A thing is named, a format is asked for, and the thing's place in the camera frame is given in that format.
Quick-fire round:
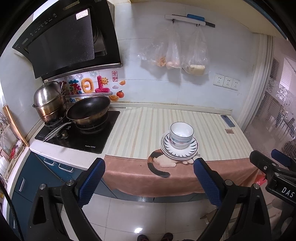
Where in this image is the white wall hook rail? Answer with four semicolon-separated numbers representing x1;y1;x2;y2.
165;14;206;26

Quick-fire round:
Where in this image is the black gas cooktop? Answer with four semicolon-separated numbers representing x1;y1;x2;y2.
35;111;121;154

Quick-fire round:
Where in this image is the blue patterned bowl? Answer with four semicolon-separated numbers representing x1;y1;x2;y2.
169;136;193;149

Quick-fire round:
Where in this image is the black wok with handle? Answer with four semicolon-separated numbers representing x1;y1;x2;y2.
43;95;111;142

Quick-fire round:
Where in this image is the blue smartphone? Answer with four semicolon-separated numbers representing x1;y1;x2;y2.
221;115;236;127

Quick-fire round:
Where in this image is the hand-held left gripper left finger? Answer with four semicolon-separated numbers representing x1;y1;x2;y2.
26;158;106;241

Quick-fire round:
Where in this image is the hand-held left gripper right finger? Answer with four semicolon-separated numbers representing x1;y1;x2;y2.
193;158;272;241

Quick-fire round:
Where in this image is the striped counter mat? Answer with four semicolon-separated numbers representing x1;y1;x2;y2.
105;107;253;161

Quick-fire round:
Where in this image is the white bowl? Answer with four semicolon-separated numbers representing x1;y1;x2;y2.
169;122;194;142

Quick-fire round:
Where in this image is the white door frame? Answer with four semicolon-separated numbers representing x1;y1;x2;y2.
238;35;274;131

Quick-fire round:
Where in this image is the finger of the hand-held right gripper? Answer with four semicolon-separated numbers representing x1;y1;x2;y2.
249;151;281;184
271;149;293;168

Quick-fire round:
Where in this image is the stainless steel steamer pot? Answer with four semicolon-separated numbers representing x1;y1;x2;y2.
32;81;68;123

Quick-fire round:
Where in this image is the pink cat print towel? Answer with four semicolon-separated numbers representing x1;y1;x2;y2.
103;155;263;197

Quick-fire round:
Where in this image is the clear plastic bag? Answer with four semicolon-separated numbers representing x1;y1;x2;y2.
138;37;168;67
181;27;210;76
166;23;182;70

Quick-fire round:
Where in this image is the black cable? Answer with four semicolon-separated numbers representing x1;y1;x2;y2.
0;181;23;241

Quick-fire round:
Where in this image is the colourful festive wall decal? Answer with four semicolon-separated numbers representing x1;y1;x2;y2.
59;72;114;102

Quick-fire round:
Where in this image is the blue kitchen cabinet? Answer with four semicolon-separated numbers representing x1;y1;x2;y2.
7;152;121;241

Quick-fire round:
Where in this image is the wooden cutting board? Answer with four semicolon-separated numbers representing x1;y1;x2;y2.
3;105;30;147

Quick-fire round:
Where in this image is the blue leaf pattern plate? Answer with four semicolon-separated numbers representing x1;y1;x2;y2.
163;133;199;158

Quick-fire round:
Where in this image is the black range hood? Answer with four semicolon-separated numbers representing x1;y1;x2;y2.
12;0;123;79

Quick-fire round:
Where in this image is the red floral plate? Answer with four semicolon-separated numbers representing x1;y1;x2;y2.
160;132;199;161

